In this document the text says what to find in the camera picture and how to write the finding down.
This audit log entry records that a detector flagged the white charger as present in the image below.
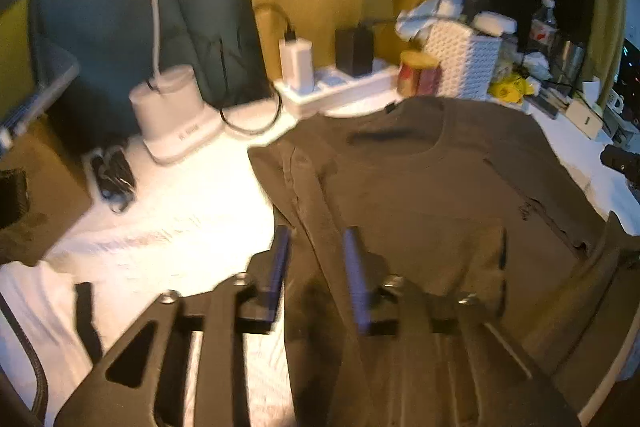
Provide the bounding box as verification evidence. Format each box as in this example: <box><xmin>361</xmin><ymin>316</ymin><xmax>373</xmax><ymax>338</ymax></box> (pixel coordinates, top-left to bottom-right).
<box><xmin>279</xmin><ymin>37</ymin><xmax>316</xmax><ymax>93</ymax></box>

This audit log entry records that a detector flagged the black curved cable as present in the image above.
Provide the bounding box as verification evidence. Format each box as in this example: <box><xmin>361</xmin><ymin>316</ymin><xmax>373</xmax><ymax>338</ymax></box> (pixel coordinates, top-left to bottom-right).
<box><xmin>0</xmin><ymin>292</ymin><xmax>48</xmax><ymax>413</ymax></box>

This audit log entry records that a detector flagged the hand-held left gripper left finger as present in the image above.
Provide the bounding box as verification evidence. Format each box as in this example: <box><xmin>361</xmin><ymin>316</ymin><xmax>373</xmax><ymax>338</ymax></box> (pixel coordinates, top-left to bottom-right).
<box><xmin>52</xmin><ymin>224</ymin><xmax>292</xmax><ymax>427</ymax></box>

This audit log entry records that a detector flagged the white plastic packet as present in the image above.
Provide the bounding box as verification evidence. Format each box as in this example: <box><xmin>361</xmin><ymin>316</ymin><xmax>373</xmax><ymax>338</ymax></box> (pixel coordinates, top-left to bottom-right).
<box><xmin>522</xmin><ymin>52</ymin><xmax>553</xmax><ymax>80</ymax></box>

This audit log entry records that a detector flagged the crumpled white tissue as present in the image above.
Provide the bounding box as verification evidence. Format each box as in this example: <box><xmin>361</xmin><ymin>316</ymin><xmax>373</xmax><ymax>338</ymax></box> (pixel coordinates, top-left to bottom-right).
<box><xmin>397</xmin><ymin>0</ymin><xmax>468</xmax><ymax>42</ymax></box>

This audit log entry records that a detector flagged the black charger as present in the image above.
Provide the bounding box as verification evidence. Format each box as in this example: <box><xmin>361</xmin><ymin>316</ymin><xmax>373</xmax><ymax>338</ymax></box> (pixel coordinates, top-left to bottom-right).
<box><xmin>335</xmin><ymin>26</ymin><xmax>375</xmax><ymax>77</ymax></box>

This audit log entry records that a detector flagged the brown t-shirt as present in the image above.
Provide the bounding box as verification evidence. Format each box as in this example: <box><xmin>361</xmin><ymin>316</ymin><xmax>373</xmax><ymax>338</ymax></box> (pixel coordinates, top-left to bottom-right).
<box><xmin>247</xmin><ymin>97</ymin><xmax>640</xmax><ymax>427</ymax></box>

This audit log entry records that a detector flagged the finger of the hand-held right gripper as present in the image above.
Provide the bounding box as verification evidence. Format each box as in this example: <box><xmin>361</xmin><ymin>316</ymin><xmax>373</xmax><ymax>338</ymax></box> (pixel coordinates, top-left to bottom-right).
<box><xmin>600</xmin><ymin>144</ymin><xmax>640</xmax><ymax>188</ymax></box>

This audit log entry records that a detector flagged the clear jar white lid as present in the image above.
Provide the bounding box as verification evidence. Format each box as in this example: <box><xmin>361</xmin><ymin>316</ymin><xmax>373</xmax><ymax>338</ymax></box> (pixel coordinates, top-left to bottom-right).
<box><xmin>472</xmin><ymin>11</ymin><xmax>519</xmax><ymax>80</ymax></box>

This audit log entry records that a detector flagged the black lamp cable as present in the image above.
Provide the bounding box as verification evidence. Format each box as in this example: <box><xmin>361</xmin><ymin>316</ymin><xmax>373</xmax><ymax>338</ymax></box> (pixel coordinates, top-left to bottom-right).
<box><xmin>217</xmin><ymin>4</ymin><xmax>296</xmax><ymax>138</ymax></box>

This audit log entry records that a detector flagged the white plastic basket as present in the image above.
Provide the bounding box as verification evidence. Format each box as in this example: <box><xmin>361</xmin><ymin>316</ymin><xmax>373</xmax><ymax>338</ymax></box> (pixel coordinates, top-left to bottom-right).
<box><xmin>425</xmin><ymin>21</ymin><xmax>501</xmax><ymax>100</ymax></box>

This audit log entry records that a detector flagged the cardboard box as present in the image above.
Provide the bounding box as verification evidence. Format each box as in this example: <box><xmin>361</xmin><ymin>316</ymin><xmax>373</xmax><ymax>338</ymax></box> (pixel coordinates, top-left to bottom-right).
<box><xmin>0</xmin><ymin>114</ymin><xmax>96</xmax><ymax>268</ymax></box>

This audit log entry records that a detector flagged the white power strip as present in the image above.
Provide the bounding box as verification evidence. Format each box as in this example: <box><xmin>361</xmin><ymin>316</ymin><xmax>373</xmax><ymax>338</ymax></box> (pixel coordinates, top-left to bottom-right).
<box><xmin>274</xmin><ymin>57</ymin><xmax>406</xmax><ymax>118</ymax></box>

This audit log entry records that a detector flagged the clear water bottle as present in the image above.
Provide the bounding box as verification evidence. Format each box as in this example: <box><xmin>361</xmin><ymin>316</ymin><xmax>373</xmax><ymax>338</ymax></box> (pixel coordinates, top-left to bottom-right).
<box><xmin>530</xmin><ymin>0</ymin><xmax>558</xmax><ymax>53</ymax></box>

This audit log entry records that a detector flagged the yellow cloth item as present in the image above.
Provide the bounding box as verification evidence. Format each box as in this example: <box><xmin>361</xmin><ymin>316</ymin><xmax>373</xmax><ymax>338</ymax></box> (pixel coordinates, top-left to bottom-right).
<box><xmin>489</xmin><ymin>74</ymin><xmax>536</xmax><ymax>103</ymax></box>

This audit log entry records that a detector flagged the yellow-lidded jar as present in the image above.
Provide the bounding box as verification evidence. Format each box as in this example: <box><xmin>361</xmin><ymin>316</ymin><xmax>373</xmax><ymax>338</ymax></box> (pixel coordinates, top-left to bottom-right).
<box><xmin>398</xmin><ymin>51</ymin><xmax>443</xmax><ymax>97</ymax></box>

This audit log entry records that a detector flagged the white desk lamp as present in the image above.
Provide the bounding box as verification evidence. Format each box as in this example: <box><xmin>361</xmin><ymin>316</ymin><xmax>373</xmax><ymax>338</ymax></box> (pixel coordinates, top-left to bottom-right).
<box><xmin>75</xmin><ymin>0</ymin><xmax>223</xmax><ymax>165</ymax></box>

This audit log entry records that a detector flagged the black fabric loop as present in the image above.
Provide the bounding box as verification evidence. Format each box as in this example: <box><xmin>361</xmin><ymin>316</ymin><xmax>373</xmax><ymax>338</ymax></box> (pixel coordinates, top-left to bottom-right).
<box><xmin>0</xmin><ymin>170</ymin><xmax>28</xmax><ymax>228</ymax></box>

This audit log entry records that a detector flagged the folded white paper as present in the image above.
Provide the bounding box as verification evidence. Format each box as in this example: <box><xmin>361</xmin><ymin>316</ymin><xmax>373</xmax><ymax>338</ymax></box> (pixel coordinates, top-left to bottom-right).
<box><xmin>582</xmin><ymin>77</ymin><xmax>603</xmax><ymax>105</ymax></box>

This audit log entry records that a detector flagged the black strap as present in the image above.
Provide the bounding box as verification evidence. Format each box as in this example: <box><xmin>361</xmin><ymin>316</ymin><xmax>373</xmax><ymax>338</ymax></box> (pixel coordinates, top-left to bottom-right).
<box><xmin>74</xmin><ymin>282</ymin><xmax>103</xmax><ymax>365</ymax></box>

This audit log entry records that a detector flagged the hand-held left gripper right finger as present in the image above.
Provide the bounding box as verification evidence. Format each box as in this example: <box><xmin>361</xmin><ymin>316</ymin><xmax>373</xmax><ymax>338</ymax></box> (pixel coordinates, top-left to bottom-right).
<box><xmin>342</xmin><ymin>227</ymin><xmax>583</xmax><ymax>427</ymax></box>

